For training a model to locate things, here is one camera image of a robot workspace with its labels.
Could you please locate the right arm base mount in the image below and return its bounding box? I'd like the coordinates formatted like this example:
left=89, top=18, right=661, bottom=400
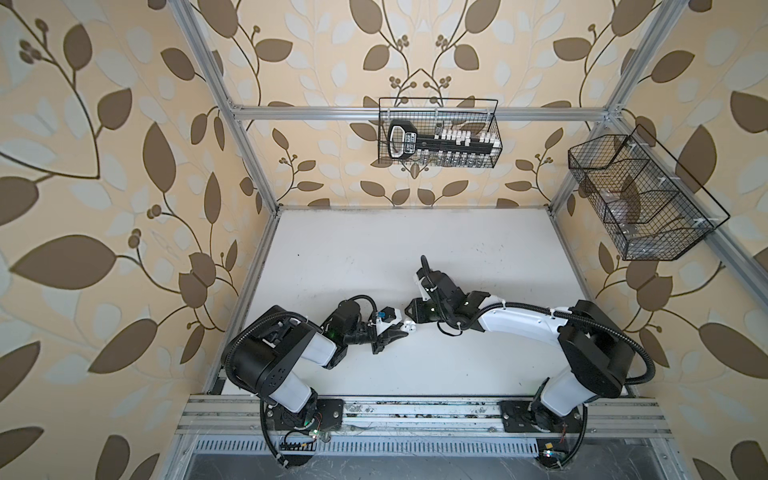
left=499, top=400, right=588, bottom=470

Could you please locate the black tool with white bits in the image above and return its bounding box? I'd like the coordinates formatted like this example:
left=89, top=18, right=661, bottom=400
left=384, top=120, right=502, bottom=160

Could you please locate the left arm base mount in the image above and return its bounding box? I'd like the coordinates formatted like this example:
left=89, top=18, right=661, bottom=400
left=259, top=397, right=345, bottom=469

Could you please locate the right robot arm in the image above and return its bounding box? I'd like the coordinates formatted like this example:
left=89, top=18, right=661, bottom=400
left=406, top=256, right=656, bottom=420

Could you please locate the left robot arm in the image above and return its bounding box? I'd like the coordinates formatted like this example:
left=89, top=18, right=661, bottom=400
left=222, top=295, right=416, bottom=423

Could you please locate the black wire basket back wall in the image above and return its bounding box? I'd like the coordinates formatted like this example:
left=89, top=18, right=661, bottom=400
left=377, top=96, right=503, bottom=169

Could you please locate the black wire basket right wall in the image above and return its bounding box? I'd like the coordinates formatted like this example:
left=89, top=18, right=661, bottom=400
left=568, top=125, right=731, bottom=261

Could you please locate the aluminium rail front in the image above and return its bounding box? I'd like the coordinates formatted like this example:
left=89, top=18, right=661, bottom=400
left=177, top=395, right=672, bottom=440

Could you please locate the black wire basket wall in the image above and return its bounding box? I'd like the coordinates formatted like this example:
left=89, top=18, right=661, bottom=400
left=377, top=96, right=503, bottom=169
left=568, top=125, right=731, bottom=261

